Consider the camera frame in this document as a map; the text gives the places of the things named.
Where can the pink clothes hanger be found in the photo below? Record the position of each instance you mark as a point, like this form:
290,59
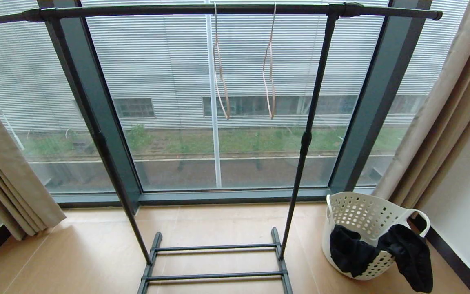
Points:
215,24
273,28

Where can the black garment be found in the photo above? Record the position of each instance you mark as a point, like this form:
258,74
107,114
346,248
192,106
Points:
414,257
349,253

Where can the white laundry basket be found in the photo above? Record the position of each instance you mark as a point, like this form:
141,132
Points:
361,212

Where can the black clothes rack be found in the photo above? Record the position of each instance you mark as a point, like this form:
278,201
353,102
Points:
178,10

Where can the window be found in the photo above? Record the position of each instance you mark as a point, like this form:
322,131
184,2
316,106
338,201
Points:
169,73

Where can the beige curtain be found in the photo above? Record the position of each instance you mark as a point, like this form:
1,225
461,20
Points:
443,122
6,183

